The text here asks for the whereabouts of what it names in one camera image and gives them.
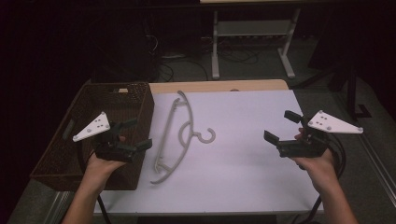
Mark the black floor stand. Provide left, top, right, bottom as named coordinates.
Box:
left=298, top=62, right=374, bottom=121

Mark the white metal stand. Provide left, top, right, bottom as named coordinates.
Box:
left=210, top=7, right=302, bottom=80

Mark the person's left hand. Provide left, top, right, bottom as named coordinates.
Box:
left=84, top=152, right=128, bottom=185

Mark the grey plastic clothes hanger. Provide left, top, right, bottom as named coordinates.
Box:
left=149, top=90, right=217, bottom=186

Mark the brown wicker basket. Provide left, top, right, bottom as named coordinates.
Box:
left=29, top=81, right=155, bottom=191

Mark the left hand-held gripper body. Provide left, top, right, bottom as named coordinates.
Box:
left=72, top=111, right=138, bottom=163

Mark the metal floor rail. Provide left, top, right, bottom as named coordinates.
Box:
left=358, top=133, right=396, bottom=201

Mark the black floor cable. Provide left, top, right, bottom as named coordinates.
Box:
left=217, top=46, right=260, bottom=65
left=155, top=57, right=210, bottom=83

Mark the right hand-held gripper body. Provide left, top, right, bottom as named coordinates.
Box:
left=276, top=109, right=364, bottom=159

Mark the white table mat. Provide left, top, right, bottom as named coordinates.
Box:
left=92, top=89, right=324, bottom=217

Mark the person's right hand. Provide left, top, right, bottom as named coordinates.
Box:
left=290, top=147, right=340, bottom=191

